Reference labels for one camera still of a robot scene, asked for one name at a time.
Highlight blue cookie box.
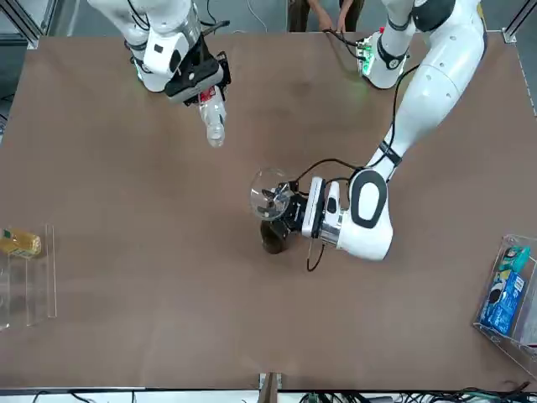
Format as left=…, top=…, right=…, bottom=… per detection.
left=479, top=270, right=526, bottom=336

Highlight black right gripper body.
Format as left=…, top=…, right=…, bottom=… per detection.
left=164, top=35, right=227, bottom=106

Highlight teal snack box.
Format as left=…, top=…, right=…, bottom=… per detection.
left=498, top=245, right=532, bottom=274

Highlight yellow drink bottle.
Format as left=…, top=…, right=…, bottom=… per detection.
left=0, top=228, right=43, bottom=257

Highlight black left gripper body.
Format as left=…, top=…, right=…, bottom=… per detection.
left=280, top=175, right=327, bottom=239

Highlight clear plastic drink bottle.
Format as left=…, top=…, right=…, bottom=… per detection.
left=196, top=86, right=228, bottom=149

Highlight black left base cable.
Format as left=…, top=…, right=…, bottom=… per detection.
left=322, top=27, right=370, bottom=60

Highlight person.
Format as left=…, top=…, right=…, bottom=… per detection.
left=287, top=0, right=364, bottom=34

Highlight clear acrylic shelf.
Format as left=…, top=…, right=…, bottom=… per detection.
left=472, top=234, right=537, bottom=370
left=0, top=224, right=58, bottom=331

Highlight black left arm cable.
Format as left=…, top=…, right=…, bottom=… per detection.
left=295, top=62, right=421, bottom=273

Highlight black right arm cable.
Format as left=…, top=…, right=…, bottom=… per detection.
left=125, top=0, right=232, bottom=38

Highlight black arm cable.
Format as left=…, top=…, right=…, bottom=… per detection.
left=295, top=62, right=421, bottom=273
left=125, top=0, right=232, bottom=38

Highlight dark glass bottle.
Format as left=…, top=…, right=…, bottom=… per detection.
left=259, top=220, right=290, bottom=256

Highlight camera stand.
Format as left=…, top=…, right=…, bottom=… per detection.
left=258, top=371, right=284, bottom=403

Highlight black cable bundle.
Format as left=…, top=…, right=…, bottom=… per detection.
left=289, top=385, right=537, bottom=403

